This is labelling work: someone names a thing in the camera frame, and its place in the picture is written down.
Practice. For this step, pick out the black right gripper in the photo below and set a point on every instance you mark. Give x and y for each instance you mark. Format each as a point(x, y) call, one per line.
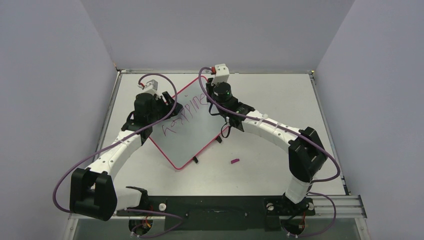
point(210, 83)

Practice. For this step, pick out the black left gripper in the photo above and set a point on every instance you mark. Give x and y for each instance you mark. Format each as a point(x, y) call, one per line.
point(168, 108)

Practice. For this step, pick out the pink framed whiteboard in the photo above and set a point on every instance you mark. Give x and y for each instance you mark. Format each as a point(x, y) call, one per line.
point(180, 138)

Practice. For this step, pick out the magenta marker cap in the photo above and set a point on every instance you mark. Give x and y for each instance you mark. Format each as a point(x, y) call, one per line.
point(234, 161)

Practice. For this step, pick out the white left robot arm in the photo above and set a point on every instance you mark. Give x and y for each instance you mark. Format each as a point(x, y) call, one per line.
point(92, 190)

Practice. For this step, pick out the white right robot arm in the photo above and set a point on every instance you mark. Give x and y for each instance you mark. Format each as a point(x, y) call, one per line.
point(303, 146)

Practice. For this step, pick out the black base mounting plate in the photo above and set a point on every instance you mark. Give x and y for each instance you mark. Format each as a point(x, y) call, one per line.
point(223, 223)

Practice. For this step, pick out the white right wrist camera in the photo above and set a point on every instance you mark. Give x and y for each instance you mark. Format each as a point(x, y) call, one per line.
point(221, 74)

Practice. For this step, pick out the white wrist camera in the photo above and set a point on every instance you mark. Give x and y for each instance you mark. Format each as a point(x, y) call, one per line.
point(151, 87)
point(221, 74)

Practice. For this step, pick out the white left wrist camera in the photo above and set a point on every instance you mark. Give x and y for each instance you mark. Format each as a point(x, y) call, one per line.
point(151, 87)

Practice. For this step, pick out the aluminium front rail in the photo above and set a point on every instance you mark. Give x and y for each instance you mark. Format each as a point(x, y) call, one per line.
point(340, 206)

